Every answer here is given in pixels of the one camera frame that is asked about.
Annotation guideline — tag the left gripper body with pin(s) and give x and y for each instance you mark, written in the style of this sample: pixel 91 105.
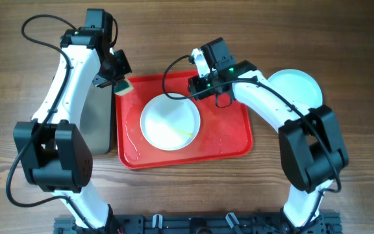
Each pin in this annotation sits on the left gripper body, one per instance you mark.
pixel 113 69

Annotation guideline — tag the green yellow sponge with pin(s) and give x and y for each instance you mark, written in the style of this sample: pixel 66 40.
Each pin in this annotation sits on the green yellow sponge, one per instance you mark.
pixel 122 87

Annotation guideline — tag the white plate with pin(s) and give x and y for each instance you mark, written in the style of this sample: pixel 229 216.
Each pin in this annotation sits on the white plate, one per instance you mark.
pixel 170 122

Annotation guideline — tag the light blue plate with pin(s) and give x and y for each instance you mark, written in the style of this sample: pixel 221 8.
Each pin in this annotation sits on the light blue plate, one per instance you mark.
pixel 299 85

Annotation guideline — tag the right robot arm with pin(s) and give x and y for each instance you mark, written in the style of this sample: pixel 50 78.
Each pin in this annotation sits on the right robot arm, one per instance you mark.
pixel 312 149

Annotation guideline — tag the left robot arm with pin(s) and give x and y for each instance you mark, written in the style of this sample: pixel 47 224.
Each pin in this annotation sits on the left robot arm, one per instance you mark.
pixel 51 150

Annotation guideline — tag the red plastic tray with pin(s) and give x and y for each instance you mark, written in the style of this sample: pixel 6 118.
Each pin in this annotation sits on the red plastic tray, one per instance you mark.
pixel 225 129

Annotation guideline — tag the black metal tray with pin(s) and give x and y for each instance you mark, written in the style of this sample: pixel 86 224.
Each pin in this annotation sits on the black metal tray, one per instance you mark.
pixel 96 120

